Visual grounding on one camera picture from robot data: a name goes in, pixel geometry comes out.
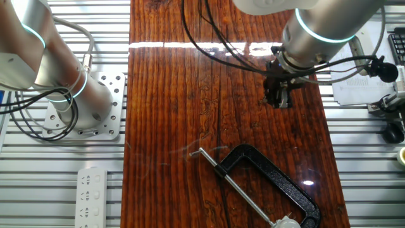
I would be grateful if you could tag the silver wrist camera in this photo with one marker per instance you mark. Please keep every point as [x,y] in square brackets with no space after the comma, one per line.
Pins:
[357,54]

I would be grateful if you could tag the cream round tape roll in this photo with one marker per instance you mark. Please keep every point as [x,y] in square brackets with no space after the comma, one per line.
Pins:
[402,156]

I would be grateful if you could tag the black computer keyboard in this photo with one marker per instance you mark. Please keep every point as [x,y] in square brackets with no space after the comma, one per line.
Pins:
[398,47]

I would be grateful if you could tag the black computer mouse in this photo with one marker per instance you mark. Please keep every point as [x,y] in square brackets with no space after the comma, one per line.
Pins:
[393,133]

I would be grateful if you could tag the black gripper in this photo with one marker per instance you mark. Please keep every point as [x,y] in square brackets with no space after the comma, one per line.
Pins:
[281,82]

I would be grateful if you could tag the white power strip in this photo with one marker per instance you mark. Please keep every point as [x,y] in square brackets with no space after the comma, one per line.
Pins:
[91,196]

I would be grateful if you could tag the white plug-in lamp socket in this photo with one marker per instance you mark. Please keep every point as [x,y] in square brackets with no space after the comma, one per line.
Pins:
[288,223]

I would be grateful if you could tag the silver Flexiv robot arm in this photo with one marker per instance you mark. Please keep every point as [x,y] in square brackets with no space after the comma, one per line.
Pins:
[88,101]

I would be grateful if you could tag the printed white paper sheets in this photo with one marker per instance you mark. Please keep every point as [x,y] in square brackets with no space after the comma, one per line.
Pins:
[354,90]

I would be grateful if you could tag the black C-clamp with steel screw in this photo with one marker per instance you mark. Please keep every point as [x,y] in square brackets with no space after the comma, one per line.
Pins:
[278,180]

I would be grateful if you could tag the brown wooden board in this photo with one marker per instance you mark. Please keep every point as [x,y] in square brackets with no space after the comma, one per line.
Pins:
[190,111]

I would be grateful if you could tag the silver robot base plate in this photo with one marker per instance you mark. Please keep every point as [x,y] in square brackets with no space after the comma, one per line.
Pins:
[117,95]

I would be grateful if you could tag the grey metal clamp mount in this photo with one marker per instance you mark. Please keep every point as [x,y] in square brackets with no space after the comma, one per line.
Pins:
[390,101]

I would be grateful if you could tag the black foam microphone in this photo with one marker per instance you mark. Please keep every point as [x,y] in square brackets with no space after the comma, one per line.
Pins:
[384,71]

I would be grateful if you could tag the grey ribbed handheld device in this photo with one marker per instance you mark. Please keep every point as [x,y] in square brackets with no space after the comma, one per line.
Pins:
[401,79]

